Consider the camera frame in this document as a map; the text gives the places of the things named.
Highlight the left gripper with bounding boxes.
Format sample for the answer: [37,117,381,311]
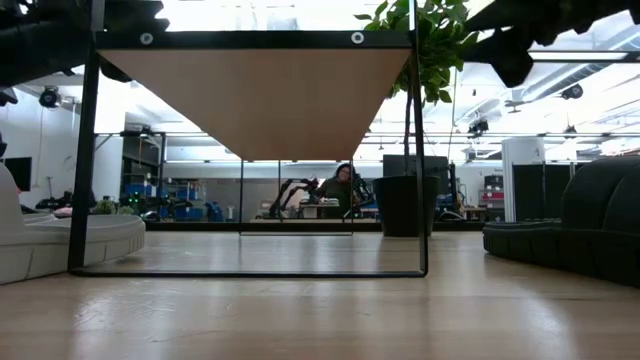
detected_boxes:
[0,0,171,87]

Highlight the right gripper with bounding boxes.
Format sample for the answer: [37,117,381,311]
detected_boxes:
[464,0,640,90]

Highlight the black slide sandal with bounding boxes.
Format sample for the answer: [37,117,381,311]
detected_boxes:
[602,155,640,221]
[482,154,640,289]

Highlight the grey slide sandal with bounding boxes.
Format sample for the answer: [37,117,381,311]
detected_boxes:
[0,162,147,286]

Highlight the black-framed wooden shelf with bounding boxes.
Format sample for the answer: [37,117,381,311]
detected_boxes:
[67,0,430,279]

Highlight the white pillar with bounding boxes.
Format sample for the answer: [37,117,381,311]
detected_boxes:
[501,137,546,223]

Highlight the black storage rack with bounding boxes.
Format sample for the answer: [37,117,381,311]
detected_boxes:
[119,130,167,221]

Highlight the black partition panel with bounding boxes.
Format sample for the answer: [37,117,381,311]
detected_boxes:
[512,162,576,222]

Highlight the red storage drawers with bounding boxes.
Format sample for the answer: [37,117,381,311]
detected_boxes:
[479,174,505,221]

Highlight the blue storage bin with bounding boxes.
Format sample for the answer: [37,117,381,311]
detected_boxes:
[173,185,206,222]

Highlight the green plant in black pot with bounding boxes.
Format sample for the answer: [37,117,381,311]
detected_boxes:
[353,0,479,238]

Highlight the person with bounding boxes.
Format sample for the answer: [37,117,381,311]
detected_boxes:
[314,162,362,220]

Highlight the black wall screen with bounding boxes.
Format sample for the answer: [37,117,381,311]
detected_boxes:
[0,156,33,193]

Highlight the black aluminium table frame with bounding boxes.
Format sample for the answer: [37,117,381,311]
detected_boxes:
[144,220,486,233]

